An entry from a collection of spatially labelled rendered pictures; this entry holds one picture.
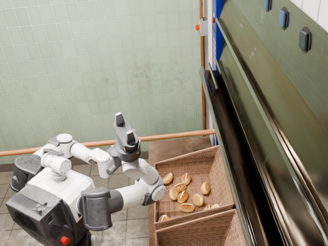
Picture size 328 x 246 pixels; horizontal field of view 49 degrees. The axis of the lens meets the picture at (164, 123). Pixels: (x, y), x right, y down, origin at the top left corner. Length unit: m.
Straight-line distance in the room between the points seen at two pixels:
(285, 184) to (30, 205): 0.95
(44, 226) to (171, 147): 1.68
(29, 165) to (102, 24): 1.69
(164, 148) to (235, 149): 1.41
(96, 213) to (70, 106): 2.15
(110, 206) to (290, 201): 0.67
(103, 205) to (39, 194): 0.27
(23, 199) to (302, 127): 1.08
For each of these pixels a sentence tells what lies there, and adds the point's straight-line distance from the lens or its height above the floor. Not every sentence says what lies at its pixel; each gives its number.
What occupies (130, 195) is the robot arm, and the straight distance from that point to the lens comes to 1.52.
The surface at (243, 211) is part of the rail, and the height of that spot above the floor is 1.44.
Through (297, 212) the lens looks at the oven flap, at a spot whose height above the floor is 1.53.
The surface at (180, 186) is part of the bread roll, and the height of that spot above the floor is 0.64.
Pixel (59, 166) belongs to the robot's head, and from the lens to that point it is 1.49.
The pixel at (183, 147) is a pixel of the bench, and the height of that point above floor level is 0.58.
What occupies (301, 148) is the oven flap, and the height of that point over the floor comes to 1.77.
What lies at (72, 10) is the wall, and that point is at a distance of 3.10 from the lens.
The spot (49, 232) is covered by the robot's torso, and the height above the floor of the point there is 1.32.
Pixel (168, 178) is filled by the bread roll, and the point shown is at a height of 0.65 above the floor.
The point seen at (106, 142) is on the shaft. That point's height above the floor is 1.20.
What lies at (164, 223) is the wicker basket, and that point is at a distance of 2.21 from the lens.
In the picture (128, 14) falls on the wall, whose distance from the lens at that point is 3.05.
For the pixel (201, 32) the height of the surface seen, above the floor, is 1.44.
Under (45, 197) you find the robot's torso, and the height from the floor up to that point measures 1.40.
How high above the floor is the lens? 2.41
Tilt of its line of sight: 34 degrees down
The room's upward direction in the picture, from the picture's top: 6 degrees counter-clockwise
